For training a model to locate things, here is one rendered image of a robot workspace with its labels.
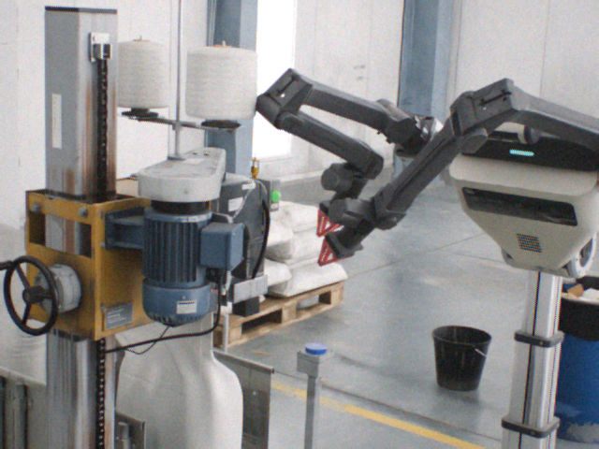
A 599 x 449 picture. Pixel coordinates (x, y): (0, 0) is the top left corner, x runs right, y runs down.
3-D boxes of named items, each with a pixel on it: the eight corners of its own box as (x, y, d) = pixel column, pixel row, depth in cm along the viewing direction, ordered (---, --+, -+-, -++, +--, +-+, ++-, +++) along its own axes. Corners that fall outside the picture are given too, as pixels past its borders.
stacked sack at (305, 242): (352, 247, 621) (354, 224, 618) (287, 266, 567) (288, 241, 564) (296, 236, 646) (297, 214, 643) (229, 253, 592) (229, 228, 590)
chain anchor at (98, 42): (115, 62, 218) (115, 33, 217) (97, 62, 215) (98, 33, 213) (106, 61, 220) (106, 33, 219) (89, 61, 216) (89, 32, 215)
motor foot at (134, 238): (171, 249, 226) (172, 211, 224) (134, 257, 216) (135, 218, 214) (142, 242, 231) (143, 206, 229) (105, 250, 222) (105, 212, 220)
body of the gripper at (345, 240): (321, 237, 239) (341, 219, 235) (345, 231, 247) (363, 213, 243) (336, 258, 237) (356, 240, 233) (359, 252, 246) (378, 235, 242)
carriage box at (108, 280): (195, 311, 248) (198, 189, 242) (93, 343, 221) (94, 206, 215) (125, 293, 262) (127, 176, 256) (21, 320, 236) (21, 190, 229)
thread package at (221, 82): (270, 123, 230) (274, 48, 226) (224, 126, 216) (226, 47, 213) (217, 115, 239) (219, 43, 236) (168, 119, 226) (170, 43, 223)
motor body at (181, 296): (223, 316, 226) (226, 210, 221) (177, 331, 214) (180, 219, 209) (174, 303, 235) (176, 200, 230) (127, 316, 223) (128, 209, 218)
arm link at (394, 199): (494, 136, 199) (485, 93, 204) (470, 132, 197) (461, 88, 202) (395, 234, 233) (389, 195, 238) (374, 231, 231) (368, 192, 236)
